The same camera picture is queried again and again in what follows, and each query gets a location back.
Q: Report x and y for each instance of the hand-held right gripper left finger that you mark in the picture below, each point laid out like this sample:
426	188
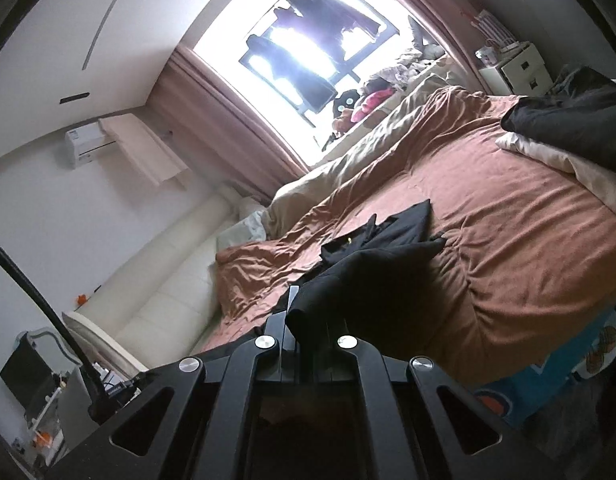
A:
275	332

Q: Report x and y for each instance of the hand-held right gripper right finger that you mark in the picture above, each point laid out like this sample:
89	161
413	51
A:
335	337

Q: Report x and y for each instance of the black t-shirt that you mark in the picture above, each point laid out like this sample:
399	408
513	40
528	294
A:
368	270

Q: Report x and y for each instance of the pile of clothes on sill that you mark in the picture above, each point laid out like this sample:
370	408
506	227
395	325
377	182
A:
392	74

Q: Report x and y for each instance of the pale pillow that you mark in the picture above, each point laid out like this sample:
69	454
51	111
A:
248	225

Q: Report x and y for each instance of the cream padded headboard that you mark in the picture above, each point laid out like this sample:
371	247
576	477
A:
173	280

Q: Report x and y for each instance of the beige duvet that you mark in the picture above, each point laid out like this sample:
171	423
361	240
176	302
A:
338	175

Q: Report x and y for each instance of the bed with brown sheet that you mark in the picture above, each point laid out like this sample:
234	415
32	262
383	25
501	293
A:
512	240

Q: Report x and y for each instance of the pink curtain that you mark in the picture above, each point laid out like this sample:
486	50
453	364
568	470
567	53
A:
427	10
228	120

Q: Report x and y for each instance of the cream cloth cover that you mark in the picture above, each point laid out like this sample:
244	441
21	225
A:
148	150

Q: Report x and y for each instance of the black plush toy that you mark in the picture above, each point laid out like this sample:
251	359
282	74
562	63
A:
345	102

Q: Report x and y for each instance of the pink cushion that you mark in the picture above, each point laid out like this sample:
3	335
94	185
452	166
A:
375	100

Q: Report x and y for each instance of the small dark hanging garment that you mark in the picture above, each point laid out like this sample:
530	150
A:
313	87

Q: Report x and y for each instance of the black monitor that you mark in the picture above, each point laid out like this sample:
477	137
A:
25	375

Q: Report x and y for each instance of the folded cream blanket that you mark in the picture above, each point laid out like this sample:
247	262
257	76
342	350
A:
562	157

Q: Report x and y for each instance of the grey plush toy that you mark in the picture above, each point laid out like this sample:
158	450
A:
427	42

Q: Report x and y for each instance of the large black hanging garment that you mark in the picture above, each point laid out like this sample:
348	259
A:
328	15

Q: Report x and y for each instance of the white nightstand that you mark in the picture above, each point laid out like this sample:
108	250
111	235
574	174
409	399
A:
517	70

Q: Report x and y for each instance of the folded black garment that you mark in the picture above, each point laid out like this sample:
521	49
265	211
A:
577	110

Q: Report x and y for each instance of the white rack with sticks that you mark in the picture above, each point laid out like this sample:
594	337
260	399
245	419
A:
495	30

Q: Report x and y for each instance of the wall air conditioner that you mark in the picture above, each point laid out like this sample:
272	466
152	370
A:
85	145

